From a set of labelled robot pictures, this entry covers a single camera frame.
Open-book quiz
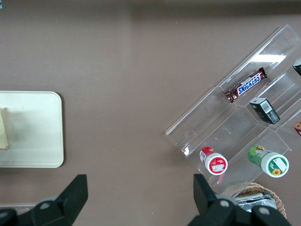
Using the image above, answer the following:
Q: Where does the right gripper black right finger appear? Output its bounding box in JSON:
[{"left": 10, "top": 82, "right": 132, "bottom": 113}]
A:
[{"left": 187, "top": 174, "right": 253, "bottom": 226}]

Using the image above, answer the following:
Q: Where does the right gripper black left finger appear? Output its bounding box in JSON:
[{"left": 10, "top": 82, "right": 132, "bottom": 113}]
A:
[{"left": 17, "top": 174, "right": 89, "bottom": 226}]

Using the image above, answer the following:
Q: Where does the triangular sandwich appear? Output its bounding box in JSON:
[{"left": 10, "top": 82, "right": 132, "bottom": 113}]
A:
[{"left": 0, "top": 107, "right": 10, "bottom": 150}]

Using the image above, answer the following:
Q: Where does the light tan wicker basket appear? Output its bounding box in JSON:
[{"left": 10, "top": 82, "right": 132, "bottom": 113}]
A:
[{"left": 222, "top": 182, "right": 288, "bottom": 219}]

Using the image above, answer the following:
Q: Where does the cream rectangular plastic tray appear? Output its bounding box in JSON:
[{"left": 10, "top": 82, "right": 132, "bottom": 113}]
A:
[{"left": 0, "top": 91, "right": 65, "bottom": 169}]

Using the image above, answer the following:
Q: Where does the red label white-cap bottle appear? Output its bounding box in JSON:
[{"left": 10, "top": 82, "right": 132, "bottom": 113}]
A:
[{"left": 199, "top": 146, "right": 229, "bottom": 176}]

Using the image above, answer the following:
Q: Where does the silver foil container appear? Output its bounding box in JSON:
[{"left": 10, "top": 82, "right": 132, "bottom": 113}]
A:
[{"left": 234, "top": 191, "right": 277, "bottom": 210}]

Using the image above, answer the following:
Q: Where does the green label white-cap bottle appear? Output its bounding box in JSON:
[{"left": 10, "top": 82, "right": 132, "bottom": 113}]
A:
[{"left": 247, "top": 144, "right": 290, "bottom": 178}]

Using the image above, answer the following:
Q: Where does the clear acrylic stepped stand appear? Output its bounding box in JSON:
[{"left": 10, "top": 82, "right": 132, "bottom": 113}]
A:
[{"left": 164, "top": 24, "right": 301, "bottom": 201}]

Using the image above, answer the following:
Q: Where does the small black carton box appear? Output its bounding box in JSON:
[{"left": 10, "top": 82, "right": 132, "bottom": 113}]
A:
[{"left": 249, "top": 97, "right": 281, "bottom": 124}]

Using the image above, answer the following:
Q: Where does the brown cookie box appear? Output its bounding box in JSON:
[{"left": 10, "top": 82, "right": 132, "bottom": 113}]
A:
[{"left": 293, "top": 119, "right": 301, "bottom": 137}]

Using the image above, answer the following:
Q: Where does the Snickers chocolate bar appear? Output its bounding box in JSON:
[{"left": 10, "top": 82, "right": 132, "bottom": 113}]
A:
[{"left": 224, "top": 66, "right": 269, "bottom": 104}]

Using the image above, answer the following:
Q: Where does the dark small packet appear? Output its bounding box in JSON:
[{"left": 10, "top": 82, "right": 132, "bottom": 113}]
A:
[{"left": 292, "top": 59, "right": 301, "bottom": 77}]

